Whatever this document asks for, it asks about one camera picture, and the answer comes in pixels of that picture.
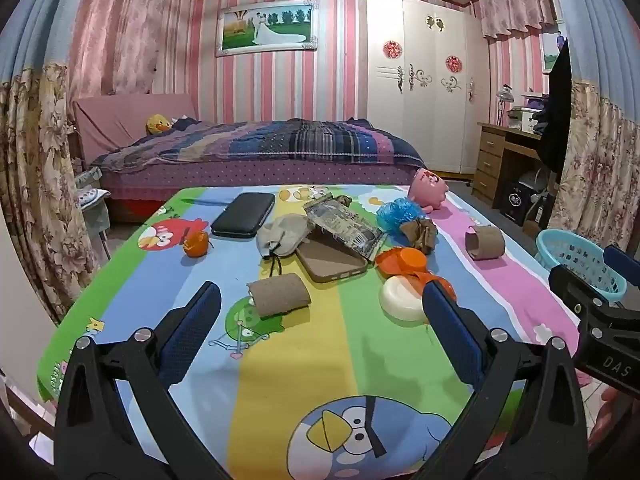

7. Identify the large brown paper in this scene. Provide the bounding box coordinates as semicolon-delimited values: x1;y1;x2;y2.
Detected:
400;217;439;256

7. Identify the plaid patchwork blanket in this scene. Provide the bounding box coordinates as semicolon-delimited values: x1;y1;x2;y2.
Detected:
90;117;426;176

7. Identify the tan phone case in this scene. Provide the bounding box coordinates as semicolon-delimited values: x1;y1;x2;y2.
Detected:
295;232;370;284

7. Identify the pink curtain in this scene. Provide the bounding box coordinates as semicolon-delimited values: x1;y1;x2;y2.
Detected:
67;0;193;96

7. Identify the cluttered bedside stand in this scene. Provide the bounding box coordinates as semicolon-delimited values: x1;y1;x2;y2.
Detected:
75;170;111;243

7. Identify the white round container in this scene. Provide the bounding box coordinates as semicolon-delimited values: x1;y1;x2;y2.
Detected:
378;276;430;324

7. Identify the black box under desk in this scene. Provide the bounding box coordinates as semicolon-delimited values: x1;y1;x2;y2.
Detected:
501;180;533;226

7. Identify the black zip case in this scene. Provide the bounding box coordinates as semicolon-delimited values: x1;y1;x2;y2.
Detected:
210;192;276;238

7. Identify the clear plastic wrapper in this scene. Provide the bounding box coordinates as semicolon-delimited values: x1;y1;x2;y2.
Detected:
304;199;388;262

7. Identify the desk lamp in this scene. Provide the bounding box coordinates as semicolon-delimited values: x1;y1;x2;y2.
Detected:
496;84;516;126

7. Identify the floral curtain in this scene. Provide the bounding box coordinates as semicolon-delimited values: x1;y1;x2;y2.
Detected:
547;0;640;266
0;0;101;326

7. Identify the pink curtain valance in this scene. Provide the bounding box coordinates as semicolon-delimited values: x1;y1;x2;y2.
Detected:
477;0;558;38

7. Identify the framed wall picture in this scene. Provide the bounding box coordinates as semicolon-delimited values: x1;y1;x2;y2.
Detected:
215;0;319;57

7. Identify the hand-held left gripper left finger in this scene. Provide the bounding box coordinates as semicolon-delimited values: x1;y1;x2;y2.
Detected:
54;281;222;480

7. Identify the white wardrobe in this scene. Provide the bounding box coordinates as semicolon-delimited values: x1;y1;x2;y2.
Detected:
365;0;488;176

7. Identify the wooden desk with drawers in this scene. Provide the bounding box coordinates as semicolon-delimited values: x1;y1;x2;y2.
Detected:
472;121;556;211

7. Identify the white box on desk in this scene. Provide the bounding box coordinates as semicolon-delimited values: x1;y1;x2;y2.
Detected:
507;107;543;133

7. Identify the grey cloth pouch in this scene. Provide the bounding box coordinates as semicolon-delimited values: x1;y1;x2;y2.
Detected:
256;214;313;277

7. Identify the small orange fruit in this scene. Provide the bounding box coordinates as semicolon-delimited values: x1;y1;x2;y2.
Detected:
182;230;210;259

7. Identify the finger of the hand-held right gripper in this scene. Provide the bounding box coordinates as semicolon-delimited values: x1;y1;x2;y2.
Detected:
548;264;611;322
602;245;640;286

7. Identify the crumpled blue plastic bag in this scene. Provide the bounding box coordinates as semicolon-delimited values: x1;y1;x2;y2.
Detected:
376;198;426;233

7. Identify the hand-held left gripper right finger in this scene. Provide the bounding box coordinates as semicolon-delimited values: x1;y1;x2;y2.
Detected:
415;280;588;480

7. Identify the cartoon printed tablecloth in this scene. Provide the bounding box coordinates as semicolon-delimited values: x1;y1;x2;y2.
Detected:
37;184;586;480

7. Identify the cyan plastic basket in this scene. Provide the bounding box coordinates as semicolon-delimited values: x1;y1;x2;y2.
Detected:
536;229;627;297

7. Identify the bed with pink headboard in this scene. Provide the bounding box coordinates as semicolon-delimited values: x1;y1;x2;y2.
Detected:
74;92;426;223

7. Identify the pink pig cup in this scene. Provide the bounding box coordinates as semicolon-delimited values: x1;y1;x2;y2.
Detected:
407;168;450;211

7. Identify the dark hanging garment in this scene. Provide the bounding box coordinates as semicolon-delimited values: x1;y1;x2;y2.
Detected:
537;40;573;173

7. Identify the cardboard tube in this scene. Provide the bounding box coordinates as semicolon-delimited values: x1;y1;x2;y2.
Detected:
465;225;506;262
247;275;312;318

